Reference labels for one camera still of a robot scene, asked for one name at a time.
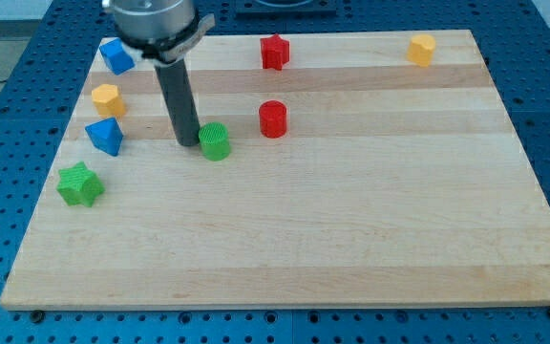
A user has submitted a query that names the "blue triangle block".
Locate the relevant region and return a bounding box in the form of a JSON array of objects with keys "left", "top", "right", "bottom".
[{"left": 85, "top": 118, "right": 123, "bottom": 157}]

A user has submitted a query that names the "yellow heart block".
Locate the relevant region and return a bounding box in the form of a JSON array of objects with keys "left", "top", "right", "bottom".
[{"left": 406, "top": 33, "right": 436, "bottom": 67}]

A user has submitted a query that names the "yellow hexagon block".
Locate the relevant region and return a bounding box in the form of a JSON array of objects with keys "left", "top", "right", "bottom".
[{"left": 91, "top": 84, "right": 126, "bottom": 118}]

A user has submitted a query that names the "blue cube block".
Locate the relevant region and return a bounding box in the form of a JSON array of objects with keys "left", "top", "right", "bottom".
[{"left": 99, "top": 38, "right": 135, "bottom": 75}]

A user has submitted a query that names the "red cylinder block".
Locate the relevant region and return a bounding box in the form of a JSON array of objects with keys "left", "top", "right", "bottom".
[{"left": 259, "top": 100, "right": 287, "bottom": 139}]

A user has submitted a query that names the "green star block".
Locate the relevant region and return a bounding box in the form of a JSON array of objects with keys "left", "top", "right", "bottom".
[{"left": 56, "top": 161, "right": 105, "bottom": 207}]

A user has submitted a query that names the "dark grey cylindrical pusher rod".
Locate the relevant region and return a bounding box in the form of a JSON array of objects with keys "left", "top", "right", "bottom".
[{"left": 155, "top": 59, "right": 201, "bottom": 147}]

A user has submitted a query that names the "wooden board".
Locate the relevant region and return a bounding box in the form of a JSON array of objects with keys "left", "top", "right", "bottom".
[{"left": 0, "top": 30, "right": 550, "bottom": 311}]

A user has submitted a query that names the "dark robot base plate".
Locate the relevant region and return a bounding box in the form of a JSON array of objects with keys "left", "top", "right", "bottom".
[{"left": 233, "top": 0, "right": 338, "bottom": 17}]

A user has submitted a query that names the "green cylinder block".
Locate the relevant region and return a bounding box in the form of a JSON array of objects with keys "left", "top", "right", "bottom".
[{"left": 199, "top": 122, "right": 231, "bottom": 161}]

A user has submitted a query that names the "red star block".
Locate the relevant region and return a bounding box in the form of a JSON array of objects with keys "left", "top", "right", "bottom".
[{"left": 260, "top": 33, "right": 290, "bottom": 71}]

